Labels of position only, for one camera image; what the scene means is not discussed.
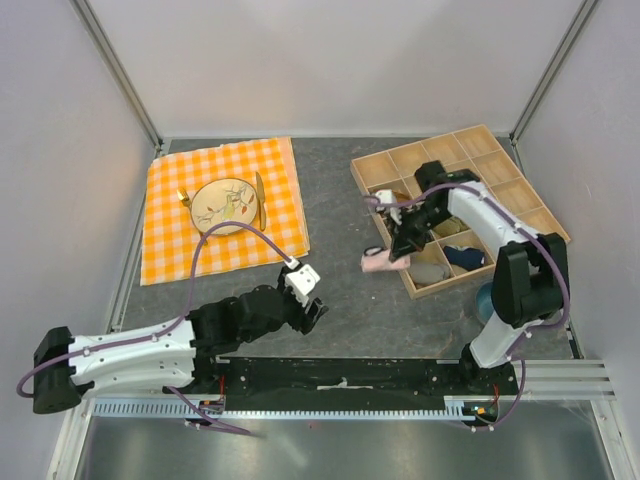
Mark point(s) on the blue ceramic bowl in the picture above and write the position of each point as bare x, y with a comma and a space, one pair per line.
484, 308

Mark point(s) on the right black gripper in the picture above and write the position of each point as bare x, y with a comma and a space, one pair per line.
404, 238

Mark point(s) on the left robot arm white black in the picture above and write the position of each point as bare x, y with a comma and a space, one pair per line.
173, 354

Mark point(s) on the gold fork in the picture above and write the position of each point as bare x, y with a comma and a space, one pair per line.
186, 202

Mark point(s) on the orange white checkered cloth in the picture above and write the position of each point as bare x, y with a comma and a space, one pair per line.
172, 249

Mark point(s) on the navy rolled cloth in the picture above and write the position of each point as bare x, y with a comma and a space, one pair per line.
466, 258

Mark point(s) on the olive rolled cloth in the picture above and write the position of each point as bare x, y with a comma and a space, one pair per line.
450, 227

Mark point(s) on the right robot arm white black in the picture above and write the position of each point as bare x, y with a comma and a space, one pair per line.
530, 286

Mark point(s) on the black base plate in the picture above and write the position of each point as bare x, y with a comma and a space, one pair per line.
261, 383

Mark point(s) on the beige floral plate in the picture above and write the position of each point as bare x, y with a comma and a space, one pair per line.
224, 200

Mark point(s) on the wooden compartment tray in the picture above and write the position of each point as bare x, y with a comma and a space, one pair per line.
477, 150

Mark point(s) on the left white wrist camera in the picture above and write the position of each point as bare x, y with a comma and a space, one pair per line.
302, 279

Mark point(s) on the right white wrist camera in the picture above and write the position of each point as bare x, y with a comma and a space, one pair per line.
385, 205

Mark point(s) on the pink underwear navy trim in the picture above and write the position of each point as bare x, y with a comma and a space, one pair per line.
377, 259

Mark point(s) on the white slotted cable duct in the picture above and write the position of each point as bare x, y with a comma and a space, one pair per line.
174, 408

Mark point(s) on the gold knife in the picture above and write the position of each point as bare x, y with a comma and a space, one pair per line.
261, 197

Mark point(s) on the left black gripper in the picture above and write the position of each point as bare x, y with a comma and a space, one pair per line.
306, 321

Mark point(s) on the grey rolled cloth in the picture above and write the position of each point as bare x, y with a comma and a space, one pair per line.
426, 274

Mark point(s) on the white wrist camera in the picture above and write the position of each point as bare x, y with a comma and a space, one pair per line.
302, 279
385, 205

